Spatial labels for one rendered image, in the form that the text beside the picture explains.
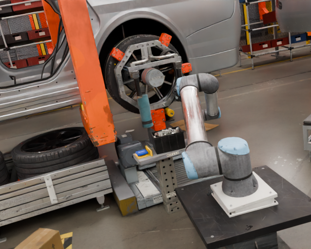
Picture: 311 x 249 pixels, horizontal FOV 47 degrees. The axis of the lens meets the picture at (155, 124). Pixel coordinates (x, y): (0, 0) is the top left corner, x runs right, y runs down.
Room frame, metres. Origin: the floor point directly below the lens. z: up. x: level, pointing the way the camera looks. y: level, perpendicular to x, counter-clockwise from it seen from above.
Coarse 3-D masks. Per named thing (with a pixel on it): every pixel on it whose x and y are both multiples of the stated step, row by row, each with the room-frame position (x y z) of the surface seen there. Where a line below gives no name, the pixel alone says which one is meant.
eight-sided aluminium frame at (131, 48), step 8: (128, 48) 2.85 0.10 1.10; (136, 48) 2.86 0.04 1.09; (160, 48) 2.93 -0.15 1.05; (128, 56) 2.84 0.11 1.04; (120, 64) 2.83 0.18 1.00; (120, 72) 2.82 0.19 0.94; (176, 72) 2.99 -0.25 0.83; (120, 80) 2.83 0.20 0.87; (176, 80) 2.99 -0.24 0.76; (120, 88) 2.82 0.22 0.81; (176, 88) 2.93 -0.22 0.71; (120, 96) 2.82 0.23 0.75; (168, 96) 2.96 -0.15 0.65; (136, 104) 2.86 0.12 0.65; (152, 104) 2.92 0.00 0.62; (160, 104) 2.89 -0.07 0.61; (168, 104) 2.91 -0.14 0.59
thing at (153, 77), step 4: (148, 68) 2.88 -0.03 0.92; (152, 68) 2.84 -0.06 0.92; (144, 72) 2.85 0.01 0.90; (148, 72) 2.78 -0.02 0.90; (152, 72) 2.74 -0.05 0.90; (156, 72) 2.75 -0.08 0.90; (160, 72) 2.75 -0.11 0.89; (144, 76) 2.81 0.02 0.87; (148, 76) 2.73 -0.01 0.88; (152, 76) 2.74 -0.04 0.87; (156, 76) 2.74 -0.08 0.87; (160, 76) 2.75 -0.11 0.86; (144, 80) 2.82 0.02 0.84; (148, 80) 2.73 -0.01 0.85; (152, 80) 2.73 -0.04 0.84; (156, 80) 2.74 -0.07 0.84; (160, 80) 2.75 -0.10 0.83; (148, 84) 2.78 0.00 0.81; (152, 84) 2.73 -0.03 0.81; (156, 84) 2.74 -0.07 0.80; (160, 84) 2.75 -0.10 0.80
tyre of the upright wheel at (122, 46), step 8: (128, 40) 2.94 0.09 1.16; (136, 40) 2.95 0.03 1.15; (144, 40) 2.97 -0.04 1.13; (152, 40) 2.99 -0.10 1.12; (112, 48) 3.10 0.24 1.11; (120, 48) 2.92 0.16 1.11; (104, 64) 3.09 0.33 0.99; (112, 64) 2.89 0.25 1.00; (104, 72) 3.04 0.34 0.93; (112, 72) 2.89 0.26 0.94; (104, 80) 3.06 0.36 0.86; (112, 80) 2.89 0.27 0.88; (112, 88) 2.88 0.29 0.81; (112, 96) 2.99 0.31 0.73; (120, 104) 2.91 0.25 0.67; (128, 104) 2.91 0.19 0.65; (136, 112) 2.92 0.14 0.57
